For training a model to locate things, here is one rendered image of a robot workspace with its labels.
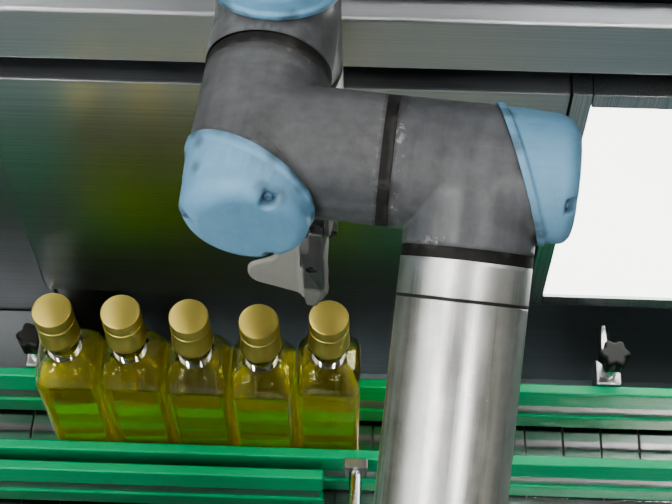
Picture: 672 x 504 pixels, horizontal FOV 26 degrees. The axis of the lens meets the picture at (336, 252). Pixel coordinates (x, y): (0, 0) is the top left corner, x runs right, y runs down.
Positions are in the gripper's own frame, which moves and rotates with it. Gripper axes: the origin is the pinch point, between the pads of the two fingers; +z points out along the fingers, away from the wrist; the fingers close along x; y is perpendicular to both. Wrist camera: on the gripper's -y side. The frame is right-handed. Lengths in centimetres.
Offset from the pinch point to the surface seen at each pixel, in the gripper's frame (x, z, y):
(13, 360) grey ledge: -6, 36, 34
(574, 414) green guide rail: -5.6, 34.5, -23.1
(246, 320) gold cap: 1.1, 8.8, 6.8
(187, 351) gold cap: 3.0, 11.9, 11.8
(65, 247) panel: -9.6, 18.3, 26.3
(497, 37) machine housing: -13.6, -12.5, -11.4
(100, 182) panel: -10.0, 7.1, 21.3
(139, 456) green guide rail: 5.9, 29.3, 17.8
